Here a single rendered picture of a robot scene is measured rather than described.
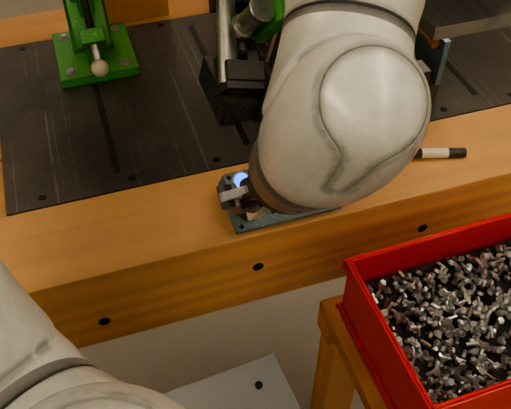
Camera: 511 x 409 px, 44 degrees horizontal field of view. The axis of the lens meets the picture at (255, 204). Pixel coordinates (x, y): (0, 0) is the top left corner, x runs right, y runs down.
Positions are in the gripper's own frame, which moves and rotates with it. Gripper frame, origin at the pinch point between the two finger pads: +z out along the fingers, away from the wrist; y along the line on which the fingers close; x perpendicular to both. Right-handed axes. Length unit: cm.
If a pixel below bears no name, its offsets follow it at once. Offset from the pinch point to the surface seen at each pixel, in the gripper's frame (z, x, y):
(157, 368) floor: 100, -25, -15
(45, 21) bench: 45, 49, -21
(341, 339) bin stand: 6.4, -19.4, 8.0
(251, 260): 9.4, -6.3, -0.6
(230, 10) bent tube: 12.8, 31.0, 6.7
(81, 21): 22.6, 37.7, -14.9
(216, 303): 15.7, -10.7, -5.7
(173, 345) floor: 103, -21, -10
